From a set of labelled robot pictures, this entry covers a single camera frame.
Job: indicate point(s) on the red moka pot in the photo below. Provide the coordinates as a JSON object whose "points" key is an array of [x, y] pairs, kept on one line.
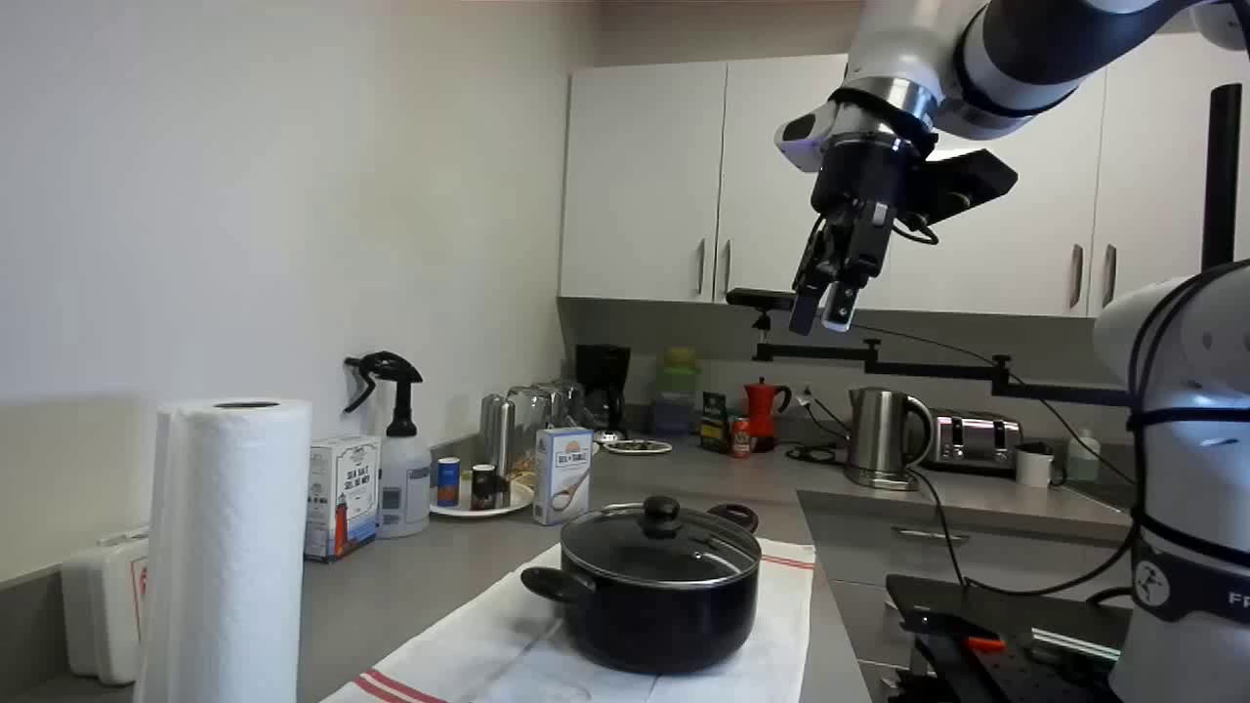
{"points": [[764, 412]]}

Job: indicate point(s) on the white plate under jars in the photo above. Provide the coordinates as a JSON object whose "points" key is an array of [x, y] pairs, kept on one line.
{"points": [[511, 506]]}

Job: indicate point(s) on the white cabinet door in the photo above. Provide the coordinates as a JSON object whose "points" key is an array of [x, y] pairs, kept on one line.
{"points": [[1009, 257], [642, 180], [1152, 197], [764, 219]]}

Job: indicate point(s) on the white box with red print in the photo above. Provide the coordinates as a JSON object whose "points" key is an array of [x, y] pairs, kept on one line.
{"points": [[341, 502]]}

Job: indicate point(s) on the black cooking pot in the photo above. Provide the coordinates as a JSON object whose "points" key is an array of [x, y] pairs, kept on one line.
{"points": [[666, 618]]}

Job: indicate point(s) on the spice jar with blue label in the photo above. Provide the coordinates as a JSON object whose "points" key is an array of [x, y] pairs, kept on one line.
{"points": [[445, 481]]}

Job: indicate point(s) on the green transparent container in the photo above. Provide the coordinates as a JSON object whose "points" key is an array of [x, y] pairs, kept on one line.
{"points": [[678, 391]]}

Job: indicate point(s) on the white and blue carton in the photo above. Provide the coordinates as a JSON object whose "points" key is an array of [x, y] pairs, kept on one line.
{"points": [[562, 474]]}

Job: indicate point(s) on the white towel with red stripes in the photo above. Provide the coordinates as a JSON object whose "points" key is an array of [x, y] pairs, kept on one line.
{"points": [[500, 651]]}

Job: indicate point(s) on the pale green bottle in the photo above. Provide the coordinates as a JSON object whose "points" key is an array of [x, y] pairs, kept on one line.
{"points": [[1084, 461]]}

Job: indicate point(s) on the white paper towel roll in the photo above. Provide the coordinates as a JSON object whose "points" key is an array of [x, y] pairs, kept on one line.
{"points": [[229, 559]]}

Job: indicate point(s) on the spray bottle with black trigger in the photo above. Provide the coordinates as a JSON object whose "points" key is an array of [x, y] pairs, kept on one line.
{"points": [[402, 481]]}

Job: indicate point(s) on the silver toaster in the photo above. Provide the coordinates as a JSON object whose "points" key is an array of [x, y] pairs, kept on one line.
{"points": [[977, 442]]}

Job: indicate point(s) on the black device with orange button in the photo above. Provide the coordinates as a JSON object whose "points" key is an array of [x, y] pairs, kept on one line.
{"points": [[991, 646]]}

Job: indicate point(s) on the dark spice jar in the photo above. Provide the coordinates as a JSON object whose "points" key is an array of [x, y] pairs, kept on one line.
{"points": [[485, 485]]}

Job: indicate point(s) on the black vertical pole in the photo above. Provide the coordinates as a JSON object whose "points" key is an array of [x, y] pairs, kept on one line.
{"points": [[1224, 180]]}

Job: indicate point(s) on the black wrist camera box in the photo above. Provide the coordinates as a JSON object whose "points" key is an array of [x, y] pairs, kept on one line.
{"points": [[967, 180]]}

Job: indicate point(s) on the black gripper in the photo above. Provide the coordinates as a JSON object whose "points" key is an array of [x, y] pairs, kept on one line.
{"points": [[863, 197]]}

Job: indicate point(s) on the small white plate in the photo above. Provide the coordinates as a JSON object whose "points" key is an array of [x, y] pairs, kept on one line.
{"points": [[635, 447]]}

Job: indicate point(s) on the white napkin container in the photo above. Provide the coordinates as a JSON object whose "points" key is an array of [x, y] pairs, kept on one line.
{"points": [[108, 610]]}

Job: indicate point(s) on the white cup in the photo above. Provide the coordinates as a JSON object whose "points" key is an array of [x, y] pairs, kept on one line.
{"points": [[1031, 469]]}

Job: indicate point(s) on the black coffee machine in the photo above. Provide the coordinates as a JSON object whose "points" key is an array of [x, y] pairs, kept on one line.
{"points": [[604, 385]]}

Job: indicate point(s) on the stainless steel kettle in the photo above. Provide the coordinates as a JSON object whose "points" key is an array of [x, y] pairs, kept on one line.
{"points": [[882, 434]]}

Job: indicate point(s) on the steel canisters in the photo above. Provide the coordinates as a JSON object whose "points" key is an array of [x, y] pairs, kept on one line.
{"points": [[519, 417]]}

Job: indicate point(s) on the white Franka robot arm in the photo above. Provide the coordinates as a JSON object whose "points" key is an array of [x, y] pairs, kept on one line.
{"points": [[1175, 469]]}

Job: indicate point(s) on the glass lid with black knob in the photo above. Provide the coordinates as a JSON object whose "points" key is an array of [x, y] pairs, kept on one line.
{"points": [[661, 540]]}

